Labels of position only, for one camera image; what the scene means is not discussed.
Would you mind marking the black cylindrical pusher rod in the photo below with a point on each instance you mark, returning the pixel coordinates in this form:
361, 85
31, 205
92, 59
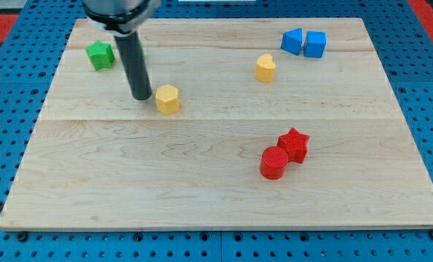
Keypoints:
134, 66

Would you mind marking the yellow heart block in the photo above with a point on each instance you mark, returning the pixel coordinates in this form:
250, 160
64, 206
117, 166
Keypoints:
265, 68

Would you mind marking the light wooden board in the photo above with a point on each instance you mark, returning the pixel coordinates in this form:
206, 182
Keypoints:
99, 160

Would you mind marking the blue triangle block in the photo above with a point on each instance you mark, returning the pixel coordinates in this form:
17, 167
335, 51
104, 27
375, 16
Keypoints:
292, 41

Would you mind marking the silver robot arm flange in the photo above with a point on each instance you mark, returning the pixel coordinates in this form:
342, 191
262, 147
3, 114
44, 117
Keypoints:
119, 17

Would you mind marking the red star block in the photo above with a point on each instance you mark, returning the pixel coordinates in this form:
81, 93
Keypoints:
295, 144

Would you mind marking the yellow hexagon block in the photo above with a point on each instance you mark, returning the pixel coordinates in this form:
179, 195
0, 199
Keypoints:
168, 99

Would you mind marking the blue cube block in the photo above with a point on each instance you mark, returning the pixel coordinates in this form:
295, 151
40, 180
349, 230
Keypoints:
314, 45

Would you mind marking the red cylinder block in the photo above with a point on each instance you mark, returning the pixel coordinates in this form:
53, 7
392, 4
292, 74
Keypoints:
274, 160

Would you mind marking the green star block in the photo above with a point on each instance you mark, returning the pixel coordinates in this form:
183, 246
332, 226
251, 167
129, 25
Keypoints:
100, 55

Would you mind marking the green block behind rod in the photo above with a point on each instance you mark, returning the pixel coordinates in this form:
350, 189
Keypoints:
143, 52

